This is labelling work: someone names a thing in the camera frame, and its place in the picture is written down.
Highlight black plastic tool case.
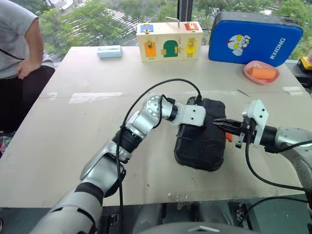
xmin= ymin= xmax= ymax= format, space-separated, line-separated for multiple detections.
xmin=174 ymin=97 xmax=233 ymax=173

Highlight yellow black device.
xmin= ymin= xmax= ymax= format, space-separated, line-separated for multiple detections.
xmin=296 ymin=55 xmax=312 ymax=74

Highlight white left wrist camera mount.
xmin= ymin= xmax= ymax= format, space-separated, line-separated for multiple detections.
xmin=170 ymin=103 xmax=207 ymax=128

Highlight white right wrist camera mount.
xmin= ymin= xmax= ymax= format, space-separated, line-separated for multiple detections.
xmin=241 ymin=99 xmax=270 ymax=148

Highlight thin black loose cable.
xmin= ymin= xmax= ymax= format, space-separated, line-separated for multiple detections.
xmin=243 ymin=195 xmax=312 ymax=220

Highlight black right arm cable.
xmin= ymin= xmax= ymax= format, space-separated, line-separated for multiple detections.
xmin=244 ymin=139 xmax=312 ymax=194

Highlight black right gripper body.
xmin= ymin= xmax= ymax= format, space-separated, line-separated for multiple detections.
xmin=234 ymin=115 xmax=257 ymax=150

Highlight person's bare hand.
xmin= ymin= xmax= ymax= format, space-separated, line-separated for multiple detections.
xmin=17 ymin=58 xmax=41 ymax=80

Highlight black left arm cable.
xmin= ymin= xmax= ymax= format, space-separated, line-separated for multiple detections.
xmin=116 ymin=78 xmax=202 ymax=234

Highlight light grey robot chest cover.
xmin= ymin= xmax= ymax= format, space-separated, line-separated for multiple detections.
xmin=143 ymin=221 xmax=247 ymax=234

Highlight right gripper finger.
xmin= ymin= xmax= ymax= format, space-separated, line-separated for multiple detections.
xmin=213 ymin=117 xmax=244 ymax=128
xmin=215 ymin=124 xmax=243 ymax=135

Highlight dark side shelf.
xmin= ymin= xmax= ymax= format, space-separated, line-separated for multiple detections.
xmin=286 ymin=59 xmax=312 ymax=95

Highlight pink plastic dish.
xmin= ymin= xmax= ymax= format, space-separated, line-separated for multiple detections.
xmin=243 ymin=60 xmax=280 ymax=85

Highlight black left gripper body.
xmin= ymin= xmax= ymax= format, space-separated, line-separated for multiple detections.
xmin=186 ymin=96 xmax=203 ymax=107

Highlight metal handle of lock box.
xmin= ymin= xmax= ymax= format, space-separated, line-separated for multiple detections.
xmin=165 ymin=16 xmax=181 ymax=28

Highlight black window frame post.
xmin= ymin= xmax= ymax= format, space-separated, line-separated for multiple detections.
xmin=177 ymin=0 xmax=194 ymax=25

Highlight person's grey t-shirt torso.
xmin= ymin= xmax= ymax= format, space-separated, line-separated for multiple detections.
xmin=0 ymin=0 xmax=45 ymax=79

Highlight wooden lock box coloured doors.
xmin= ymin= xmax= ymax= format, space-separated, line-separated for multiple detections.
xmin=136 ymin=22 xmax=204 ymax=63

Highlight person's black trousers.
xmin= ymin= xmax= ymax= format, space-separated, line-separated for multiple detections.
xmin=0 ymin=65 xmax=56 ymax=133

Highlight light blue cardboard box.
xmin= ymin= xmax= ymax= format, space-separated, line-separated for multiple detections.
xmin=97 ymin=45 xmax=123 ymax=59

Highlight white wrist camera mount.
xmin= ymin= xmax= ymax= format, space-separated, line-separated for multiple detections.
xmin=241 ymin=99 xmax=270 ymax=148
xmin=170 ymin=103 xmax=207 ymax=128

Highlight blue cartoon print case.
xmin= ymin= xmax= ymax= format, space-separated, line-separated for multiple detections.
xmin=208 ymin=11 xmax=304 ymax=68

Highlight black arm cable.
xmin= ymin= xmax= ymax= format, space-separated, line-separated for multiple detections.
xmin=116 ymin=78 xmax=202 ymax=234
xmin=244 ymin=139 xmax=312 ymax=194

